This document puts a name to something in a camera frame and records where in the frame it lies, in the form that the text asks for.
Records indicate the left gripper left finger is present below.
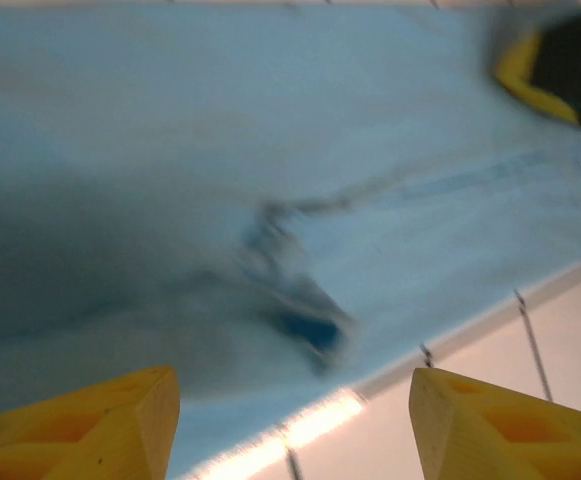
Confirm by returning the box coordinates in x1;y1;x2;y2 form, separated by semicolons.
0;366;180;480

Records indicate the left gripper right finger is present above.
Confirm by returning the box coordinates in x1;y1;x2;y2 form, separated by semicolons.
409;367;581;480

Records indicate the light blue printed t-shirt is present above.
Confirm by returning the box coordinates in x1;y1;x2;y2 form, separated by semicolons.
0;3;581;480

